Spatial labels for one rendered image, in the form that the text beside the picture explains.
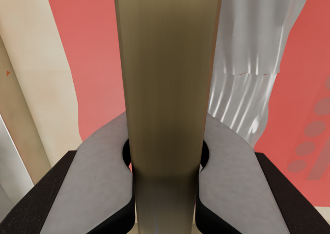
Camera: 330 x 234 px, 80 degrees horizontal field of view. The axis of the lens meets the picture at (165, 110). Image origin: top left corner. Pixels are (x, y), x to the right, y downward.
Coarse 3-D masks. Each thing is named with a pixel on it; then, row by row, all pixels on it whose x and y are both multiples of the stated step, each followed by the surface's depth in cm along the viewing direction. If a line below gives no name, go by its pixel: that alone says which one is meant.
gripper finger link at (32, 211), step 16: (64, 160) 8; (48, 176) 8; (64, 176) 8; (32, 192) 7; (48, 192) 7; (16, 208) 6; (32, 208) 6; (48, 208) 6; (0, 224) 6; (16, 224) 6; (32, 224) 6
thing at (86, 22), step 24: (48, 0) 16; (72, 0) 16; (96, 0) 16; (312, 0) 16; (72, 24) 17; (96, 24) 17; (312, 24) 17; (72, 48) 18; (96, 48) 18; (288, 48) 18; (312, 48) 18; (288, 72) 19; (312, 72) 19
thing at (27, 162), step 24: (0, 48) 18; (0, 72) 18; (0, 96) 18; (0, 120) 18; (24, 120) 21; (0, 144) 19; (24, 144) 21; (0, 168) 21; (24, 168) 21; (48, 168) 25; (24, 192) 23
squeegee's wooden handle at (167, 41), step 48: (144, 0) 5; (192, 0) 5; (144, 48) 6; (192, 48) 6; (144, 96) 6; (192, 96) 6; (144, 144) 7; (192, 144) 7; (144, 192) 9; (192, 192) 9
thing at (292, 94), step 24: (72, 72) 19; (96, 72) 19; (120, 72) 19; (96, 96) 21; (120, 96) 21; (288, 96) 20; (312, 96) 20; (96, 120) 22; (288, 120) 22; (264, 144) 24; (288, 144) 24; (312, 192) 28
